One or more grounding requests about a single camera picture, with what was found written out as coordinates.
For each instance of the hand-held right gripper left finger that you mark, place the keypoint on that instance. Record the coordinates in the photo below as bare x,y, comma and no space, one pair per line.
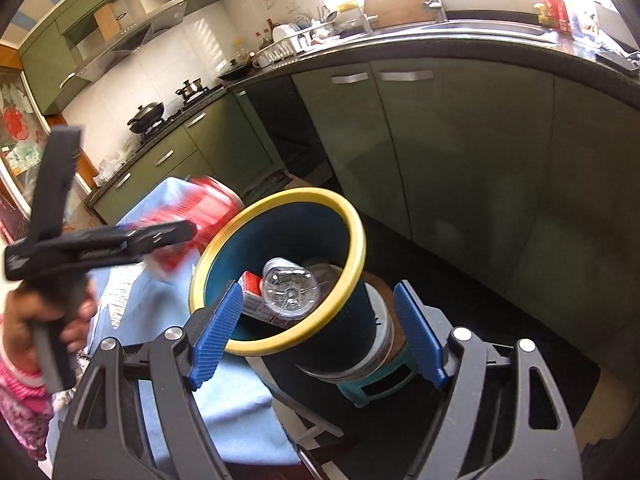
217,340

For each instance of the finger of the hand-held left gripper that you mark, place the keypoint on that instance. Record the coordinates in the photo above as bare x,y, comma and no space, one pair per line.
160,237

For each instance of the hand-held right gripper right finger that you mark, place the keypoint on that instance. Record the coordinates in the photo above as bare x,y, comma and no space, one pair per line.
420,340

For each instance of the red white milk carton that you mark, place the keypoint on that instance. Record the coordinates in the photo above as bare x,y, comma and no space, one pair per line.
252,295

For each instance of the red paper noodle cup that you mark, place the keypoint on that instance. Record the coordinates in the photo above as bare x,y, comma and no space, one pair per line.
210,210

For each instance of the clear plastic bottle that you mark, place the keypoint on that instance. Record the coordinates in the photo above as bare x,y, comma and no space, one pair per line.
290,287

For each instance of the yellow rimmed dark bin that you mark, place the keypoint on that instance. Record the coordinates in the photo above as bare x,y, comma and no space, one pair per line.
345,240

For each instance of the person's left forearm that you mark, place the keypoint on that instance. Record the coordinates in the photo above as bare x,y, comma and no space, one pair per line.
25,410

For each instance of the person's left hand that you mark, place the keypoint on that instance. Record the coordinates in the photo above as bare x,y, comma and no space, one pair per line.
20,330

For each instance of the teal plastic stool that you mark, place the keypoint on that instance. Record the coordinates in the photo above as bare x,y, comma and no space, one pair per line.
380,387

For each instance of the blue star print tablecloth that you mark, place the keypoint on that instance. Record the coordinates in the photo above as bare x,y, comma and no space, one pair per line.
235,410

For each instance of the white plastic bags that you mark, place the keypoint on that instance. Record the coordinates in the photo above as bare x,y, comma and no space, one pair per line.
115,165

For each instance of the glass sliding door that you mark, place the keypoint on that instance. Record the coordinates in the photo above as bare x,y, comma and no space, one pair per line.
20,150

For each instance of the green drawer base cabinet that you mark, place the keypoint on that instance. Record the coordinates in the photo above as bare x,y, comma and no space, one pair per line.
220,140

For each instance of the black wok with lid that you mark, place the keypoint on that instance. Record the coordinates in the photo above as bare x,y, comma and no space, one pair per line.
146,117

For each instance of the black gas stove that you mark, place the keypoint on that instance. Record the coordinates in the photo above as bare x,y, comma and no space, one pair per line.
200,100

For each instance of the small steel pot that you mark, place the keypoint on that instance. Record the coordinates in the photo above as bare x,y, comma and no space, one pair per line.
190,90

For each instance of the black frying pan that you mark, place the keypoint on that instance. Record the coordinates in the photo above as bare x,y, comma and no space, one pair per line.
235,70

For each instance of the green upper cabinet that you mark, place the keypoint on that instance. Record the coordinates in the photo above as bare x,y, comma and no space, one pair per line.
50,70

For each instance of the green sink base cabinet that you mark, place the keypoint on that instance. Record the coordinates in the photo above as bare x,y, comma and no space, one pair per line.
475,160

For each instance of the steel range hood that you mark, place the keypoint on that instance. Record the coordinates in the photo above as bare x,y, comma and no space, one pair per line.
125,50

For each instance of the tall cardboard box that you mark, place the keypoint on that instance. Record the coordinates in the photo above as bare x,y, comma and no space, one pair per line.
105,19

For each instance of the sauce bottles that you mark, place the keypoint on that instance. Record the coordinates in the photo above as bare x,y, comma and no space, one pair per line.
267,35

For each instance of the white dish rack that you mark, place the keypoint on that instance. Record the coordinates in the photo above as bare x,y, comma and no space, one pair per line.
285,42

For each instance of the steel kitchen sink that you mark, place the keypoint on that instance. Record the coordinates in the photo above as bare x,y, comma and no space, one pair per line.
475,25

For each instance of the red packet on counter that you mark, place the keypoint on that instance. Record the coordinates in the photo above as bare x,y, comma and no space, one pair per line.
555,12

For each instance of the grey table frame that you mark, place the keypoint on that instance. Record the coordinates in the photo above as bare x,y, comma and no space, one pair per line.
310,415

